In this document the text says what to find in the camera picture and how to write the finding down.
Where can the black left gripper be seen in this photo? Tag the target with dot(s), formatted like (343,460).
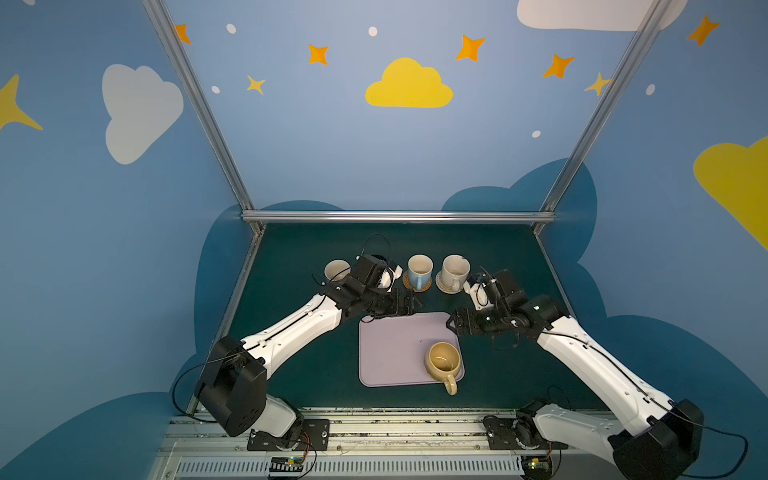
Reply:
(399,303)

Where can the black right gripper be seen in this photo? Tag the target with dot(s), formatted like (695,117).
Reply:
(462,322)

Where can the lilac ceramic mug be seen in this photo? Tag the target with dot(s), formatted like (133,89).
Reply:
(336,270)

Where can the tan woven rattan coaster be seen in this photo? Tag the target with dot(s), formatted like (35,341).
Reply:
(417,283)

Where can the multicolour woven round coaster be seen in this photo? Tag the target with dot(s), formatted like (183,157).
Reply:
(449,283)

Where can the cream mug blue handle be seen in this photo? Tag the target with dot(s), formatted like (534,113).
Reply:
(420,264)

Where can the white cream ceramic mug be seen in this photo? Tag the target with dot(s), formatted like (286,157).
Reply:
(457,265)

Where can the yellow ceramic mug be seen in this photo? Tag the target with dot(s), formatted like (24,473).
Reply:
(443,364)

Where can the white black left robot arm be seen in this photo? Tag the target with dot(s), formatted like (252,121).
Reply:
(233,383)

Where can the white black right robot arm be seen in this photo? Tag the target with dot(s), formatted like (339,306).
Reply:
(651,436)

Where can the lilac plastic tray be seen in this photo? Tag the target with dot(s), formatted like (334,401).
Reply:
(392,350)

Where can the right small circuit board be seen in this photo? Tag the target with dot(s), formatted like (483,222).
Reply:
(537,468)

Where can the small circuit board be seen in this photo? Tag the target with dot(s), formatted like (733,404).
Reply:
(285,467)
(537,468)

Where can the left small circuit board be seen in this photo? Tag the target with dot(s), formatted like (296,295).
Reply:
(285,467)

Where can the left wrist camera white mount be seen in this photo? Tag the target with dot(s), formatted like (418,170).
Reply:
(389,277)

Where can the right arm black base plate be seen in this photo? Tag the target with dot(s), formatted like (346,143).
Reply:
(498,432)

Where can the horizontal aluminium back rail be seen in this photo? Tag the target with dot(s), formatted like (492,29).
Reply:
(431,217)

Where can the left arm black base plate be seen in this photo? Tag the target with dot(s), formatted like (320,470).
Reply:
(313,433)

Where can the front aluminium base frame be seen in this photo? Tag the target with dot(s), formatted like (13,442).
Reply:
(377,443)

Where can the left aluminium corner post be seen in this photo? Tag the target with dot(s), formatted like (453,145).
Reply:
(165,29)

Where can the aluminium corner post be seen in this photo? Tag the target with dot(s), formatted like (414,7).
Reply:
(640,44)
(165,29)

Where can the right aluminium corner post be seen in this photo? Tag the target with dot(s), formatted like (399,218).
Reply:
(640,44)

